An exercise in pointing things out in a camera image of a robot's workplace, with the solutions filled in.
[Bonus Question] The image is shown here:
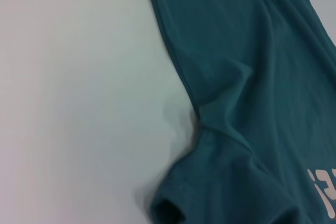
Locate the teal FREE print T-shirt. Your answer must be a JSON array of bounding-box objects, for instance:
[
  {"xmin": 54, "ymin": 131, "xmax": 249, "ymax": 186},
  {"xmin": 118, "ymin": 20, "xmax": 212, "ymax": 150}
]
[{"xmin": 141, "ymin": 0, "xmax": 336, "ymax": 224}]

